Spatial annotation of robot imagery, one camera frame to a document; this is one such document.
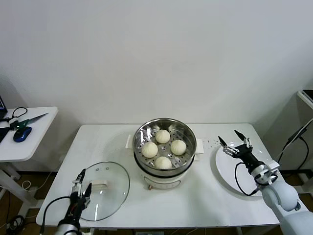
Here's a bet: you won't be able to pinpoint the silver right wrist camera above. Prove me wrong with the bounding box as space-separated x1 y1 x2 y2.
265 160 281 183

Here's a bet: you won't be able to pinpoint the blue computer mouse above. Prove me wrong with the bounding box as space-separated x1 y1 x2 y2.
13 126 32 143

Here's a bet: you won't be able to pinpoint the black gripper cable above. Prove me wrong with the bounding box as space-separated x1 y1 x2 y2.
235 163 264 196
40 195 72 235

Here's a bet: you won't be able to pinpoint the green handled scissors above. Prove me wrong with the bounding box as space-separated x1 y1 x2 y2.
9 113 49 129

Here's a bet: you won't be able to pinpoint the white floor cable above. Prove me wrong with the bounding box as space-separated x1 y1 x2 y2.
21 171 53 191

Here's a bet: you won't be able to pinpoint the black laptop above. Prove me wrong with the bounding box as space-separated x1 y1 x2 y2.
0 94 12 145

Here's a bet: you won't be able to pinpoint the round glass pot lid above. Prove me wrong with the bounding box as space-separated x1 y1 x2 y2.
73 161 130 222

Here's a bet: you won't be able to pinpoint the round white plate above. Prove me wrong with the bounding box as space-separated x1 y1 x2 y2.
215 141 278 197

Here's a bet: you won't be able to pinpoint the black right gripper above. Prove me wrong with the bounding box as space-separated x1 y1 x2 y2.
218 130 264 172

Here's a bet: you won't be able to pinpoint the black floor cable bundle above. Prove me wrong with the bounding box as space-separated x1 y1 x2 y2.
6 214 25 231

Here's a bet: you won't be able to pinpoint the white side table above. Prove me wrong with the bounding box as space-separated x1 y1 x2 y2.
0 106 59 216

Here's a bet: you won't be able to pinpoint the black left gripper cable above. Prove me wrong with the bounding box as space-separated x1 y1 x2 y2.
40 195 72 235

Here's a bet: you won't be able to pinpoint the thin black looped cable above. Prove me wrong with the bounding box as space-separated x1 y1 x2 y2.
2 107 28 123

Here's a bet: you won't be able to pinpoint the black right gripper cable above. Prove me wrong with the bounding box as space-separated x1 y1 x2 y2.
235 163 264 196

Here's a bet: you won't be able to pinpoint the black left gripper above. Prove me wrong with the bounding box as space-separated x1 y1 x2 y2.
66 168 92 219

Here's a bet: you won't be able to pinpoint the white steamed baozi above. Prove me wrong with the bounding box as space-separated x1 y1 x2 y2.
170 139 187 155
141 141 158 158
156 129 171 144
154 156 172 170

